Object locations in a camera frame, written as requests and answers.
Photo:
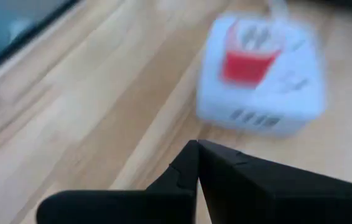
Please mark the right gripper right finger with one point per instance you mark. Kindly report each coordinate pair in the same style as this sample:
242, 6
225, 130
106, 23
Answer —
272, 193

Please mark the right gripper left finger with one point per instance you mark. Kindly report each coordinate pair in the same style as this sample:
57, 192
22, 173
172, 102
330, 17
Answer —
117, 208

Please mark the white power strip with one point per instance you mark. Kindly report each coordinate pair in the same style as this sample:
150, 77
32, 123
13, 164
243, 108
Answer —
294, 102

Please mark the red and white USB charger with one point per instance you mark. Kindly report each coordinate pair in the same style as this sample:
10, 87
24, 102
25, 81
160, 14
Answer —
246, 67

